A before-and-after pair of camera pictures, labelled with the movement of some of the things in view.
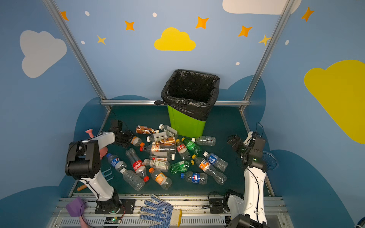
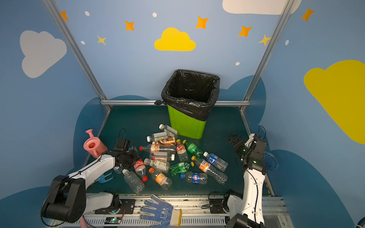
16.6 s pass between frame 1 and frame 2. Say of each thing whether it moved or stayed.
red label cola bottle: stayed
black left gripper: moved
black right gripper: stayed
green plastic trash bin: stayed
